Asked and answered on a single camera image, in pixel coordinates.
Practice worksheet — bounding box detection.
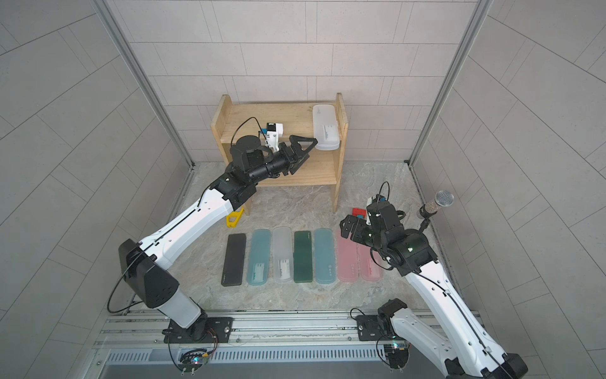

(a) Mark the black pencil case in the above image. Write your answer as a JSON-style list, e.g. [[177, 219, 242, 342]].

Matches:
[[221, 233, 246, 287]]

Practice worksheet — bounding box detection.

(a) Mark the light teal pencil case top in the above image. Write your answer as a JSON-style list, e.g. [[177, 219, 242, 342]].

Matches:
[[246, 229, 271, 286]]

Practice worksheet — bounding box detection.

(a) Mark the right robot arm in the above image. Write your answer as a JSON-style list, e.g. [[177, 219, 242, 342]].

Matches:
[[339, 194, 528, 378]]

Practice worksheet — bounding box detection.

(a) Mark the left green circuit board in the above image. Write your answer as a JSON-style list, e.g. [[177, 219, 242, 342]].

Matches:
[[179, 348, 210, 376]]

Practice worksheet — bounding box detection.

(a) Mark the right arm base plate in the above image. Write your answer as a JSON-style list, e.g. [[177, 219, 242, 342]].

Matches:
[[354, 314, 404, 342]]

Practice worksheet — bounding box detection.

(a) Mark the red wooden block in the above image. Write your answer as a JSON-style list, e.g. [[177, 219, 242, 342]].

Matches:
[[352, 208, 367, 218]]

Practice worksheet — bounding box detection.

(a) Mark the light blue pencil case bottom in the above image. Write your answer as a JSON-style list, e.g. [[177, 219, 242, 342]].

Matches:
[[313, 228, 336, 284]]

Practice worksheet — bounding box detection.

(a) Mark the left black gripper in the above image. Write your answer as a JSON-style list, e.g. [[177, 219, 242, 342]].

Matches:
[[244, 137, 314, 186]]

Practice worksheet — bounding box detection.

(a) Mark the black microphone stand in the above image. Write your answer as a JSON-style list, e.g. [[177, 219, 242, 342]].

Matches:
[[418, 217, 430, 234]]

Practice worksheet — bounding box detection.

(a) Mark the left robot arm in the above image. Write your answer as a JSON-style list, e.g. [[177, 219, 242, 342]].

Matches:
[[118, 135, 317, 340]]

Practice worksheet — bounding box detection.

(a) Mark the left aluminium corner post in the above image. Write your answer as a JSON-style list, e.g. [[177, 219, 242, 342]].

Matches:
[[91, 0, 196, 170]]

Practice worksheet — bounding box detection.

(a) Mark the pink pencil case plain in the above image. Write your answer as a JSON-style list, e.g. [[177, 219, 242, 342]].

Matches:
[[336, 235, 359, 283]]

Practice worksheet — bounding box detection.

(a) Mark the clear white pencil case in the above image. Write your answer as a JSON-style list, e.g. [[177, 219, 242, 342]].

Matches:
[[271, 227, 294, 282], [312, 104, 340, 151]]

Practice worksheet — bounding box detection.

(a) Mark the right aluminium corner post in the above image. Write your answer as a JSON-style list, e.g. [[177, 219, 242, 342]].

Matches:
[[407, 0, 492, 167]]

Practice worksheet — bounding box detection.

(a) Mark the pink pencil case with label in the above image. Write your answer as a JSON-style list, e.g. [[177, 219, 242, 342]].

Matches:
[[357, 245, 383, 282]]

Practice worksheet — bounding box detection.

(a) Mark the dark green pencil case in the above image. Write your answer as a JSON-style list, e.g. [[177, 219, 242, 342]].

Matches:
[[294, 231, 313, 284]]

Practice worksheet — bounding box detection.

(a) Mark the right green circuit board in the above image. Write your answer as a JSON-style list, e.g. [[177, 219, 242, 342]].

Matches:
[[383, 344, 410, 370]]

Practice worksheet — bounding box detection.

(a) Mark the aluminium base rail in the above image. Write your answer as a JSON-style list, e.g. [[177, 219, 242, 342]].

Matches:
[[92, 309, 491, 352]]

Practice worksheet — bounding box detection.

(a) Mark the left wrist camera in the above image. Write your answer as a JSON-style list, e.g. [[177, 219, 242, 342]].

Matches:
[[260, 123, 283, 153]]

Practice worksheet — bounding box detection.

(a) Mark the green circuit board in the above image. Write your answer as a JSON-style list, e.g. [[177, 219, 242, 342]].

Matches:
[[179, 348, 210, 376], [383, 344, 410, 370]]

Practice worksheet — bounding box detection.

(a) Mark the yellow triangular plastic frame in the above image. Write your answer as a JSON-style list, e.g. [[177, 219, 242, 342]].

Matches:
[[225, 207, 245, 228]]

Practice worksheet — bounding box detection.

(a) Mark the aluminium corner post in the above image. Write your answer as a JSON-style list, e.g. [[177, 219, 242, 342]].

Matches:
[[91, 0, 196, 170], [407, 0, 492, 167]]

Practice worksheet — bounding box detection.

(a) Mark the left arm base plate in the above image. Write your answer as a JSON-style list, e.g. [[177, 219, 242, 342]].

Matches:
[[162, 317, 234, 344]]

